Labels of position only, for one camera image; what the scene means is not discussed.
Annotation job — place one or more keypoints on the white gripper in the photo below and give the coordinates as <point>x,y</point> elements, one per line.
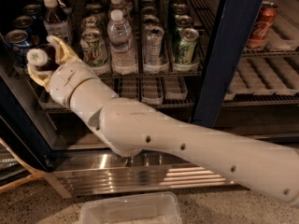
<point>67,79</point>

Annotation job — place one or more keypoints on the brown tea bottle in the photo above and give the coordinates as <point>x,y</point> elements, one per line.
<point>43,58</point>
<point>56,21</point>

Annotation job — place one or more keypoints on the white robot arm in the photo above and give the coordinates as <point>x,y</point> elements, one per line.
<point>128,126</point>

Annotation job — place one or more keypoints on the front clear water bottle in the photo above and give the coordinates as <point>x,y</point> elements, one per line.
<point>122,44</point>

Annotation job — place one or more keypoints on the clear water bottle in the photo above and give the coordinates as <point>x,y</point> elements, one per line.
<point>118,5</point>
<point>122,44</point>

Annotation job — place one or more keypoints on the stainless steel fridge base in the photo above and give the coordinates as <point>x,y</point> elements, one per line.
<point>103,172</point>

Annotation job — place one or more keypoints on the blue pepsi can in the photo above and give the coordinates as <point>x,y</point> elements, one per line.
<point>28,25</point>
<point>19,43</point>

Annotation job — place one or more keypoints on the front white arizona can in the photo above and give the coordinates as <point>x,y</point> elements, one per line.
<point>94,50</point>

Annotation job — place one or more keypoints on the white arizona can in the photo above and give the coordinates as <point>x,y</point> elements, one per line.
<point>90,24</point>
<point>94,50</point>

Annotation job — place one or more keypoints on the front blue pepsi can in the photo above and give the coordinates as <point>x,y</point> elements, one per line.
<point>19,43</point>

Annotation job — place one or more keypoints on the front silver slim can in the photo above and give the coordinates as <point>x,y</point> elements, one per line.
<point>154,37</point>

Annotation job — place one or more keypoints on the front green can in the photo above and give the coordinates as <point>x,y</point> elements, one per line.
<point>186,45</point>

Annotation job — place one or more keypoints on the green can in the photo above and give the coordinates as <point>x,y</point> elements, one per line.
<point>186,45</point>
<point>181,22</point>

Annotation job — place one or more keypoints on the clear plastic bin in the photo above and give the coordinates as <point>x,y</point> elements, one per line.
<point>151,208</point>

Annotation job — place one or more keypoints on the red coca-cola can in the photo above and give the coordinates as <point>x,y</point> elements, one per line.
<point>262,25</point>

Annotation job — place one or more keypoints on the top wire shelf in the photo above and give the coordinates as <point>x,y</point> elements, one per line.
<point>282,39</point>

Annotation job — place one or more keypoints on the wire shelf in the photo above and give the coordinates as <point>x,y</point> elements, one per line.
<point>167,92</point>
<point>282,39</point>

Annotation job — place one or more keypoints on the blue fridge door frame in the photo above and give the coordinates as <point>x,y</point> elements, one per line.
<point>230,33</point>

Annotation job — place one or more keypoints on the lower wire shelf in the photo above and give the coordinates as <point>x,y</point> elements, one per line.
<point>167,92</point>

